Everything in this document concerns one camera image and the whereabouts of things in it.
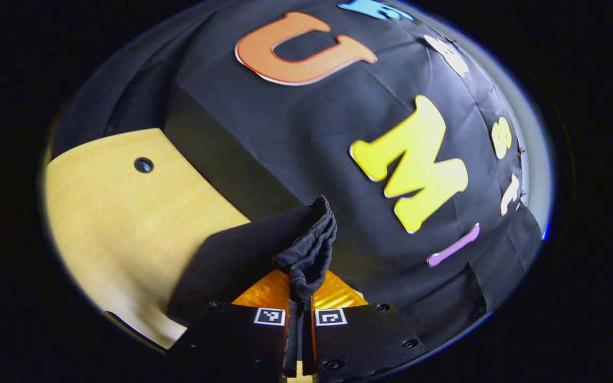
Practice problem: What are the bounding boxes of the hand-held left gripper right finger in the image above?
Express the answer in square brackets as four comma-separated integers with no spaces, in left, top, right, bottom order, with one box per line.
[301,270,428,382]

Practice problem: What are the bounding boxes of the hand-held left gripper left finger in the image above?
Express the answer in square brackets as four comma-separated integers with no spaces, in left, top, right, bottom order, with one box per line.
[168,269,299,382]

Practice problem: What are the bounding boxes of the dark grey jeans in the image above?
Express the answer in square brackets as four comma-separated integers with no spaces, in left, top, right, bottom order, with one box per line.
[167,195,338,326]

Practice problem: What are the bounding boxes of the black backdrop cloth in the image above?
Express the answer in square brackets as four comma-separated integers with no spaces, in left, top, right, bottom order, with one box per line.
[51,0,546,362]

